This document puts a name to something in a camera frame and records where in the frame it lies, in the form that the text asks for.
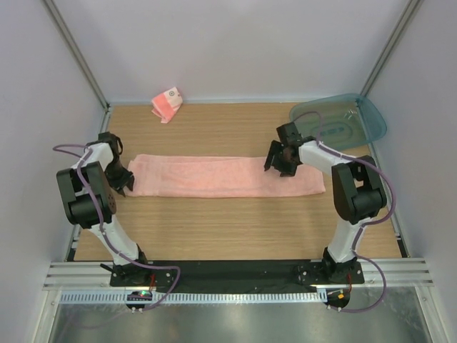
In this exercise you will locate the left aluminium frame post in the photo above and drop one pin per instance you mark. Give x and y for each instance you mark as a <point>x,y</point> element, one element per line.
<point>75,51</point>

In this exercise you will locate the small folded pink cloth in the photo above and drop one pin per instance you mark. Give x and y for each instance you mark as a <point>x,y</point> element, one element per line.
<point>166,104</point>

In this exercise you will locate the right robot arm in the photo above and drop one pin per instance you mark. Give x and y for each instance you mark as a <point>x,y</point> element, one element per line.
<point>358,194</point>

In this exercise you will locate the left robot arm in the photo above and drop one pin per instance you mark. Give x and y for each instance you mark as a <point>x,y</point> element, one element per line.
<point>86,190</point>

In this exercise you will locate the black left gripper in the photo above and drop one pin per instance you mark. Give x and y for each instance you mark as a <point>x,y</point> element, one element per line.
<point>127,180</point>

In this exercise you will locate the teal plastic tray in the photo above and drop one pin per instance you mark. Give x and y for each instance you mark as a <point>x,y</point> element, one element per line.
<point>341,122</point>

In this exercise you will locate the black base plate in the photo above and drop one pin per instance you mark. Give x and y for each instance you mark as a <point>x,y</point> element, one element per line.
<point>234,275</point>

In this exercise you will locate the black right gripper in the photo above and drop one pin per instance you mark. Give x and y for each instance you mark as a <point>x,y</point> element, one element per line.
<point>275,148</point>

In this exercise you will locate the aluminium frame post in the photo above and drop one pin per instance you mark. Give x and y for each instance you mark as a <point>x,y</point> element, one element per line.
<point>75,51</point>
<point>407,15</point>

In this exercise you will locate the aluminium front rail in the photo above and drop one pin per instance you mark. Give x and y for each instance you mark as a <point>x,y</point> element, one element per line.
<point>393,272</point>

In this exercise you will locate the large pink towel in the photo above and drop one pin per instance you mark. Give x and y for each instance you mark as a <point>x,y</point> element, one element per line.
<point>218,177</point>

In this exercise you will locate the slotted cable duct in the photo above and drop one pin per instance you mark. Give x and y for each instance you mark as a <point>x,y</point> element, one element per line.
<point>141,297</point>

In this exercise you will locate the right aluminium frame post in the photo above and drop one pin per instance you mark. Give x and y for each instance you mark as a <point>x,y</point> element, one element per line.
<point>407,15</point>

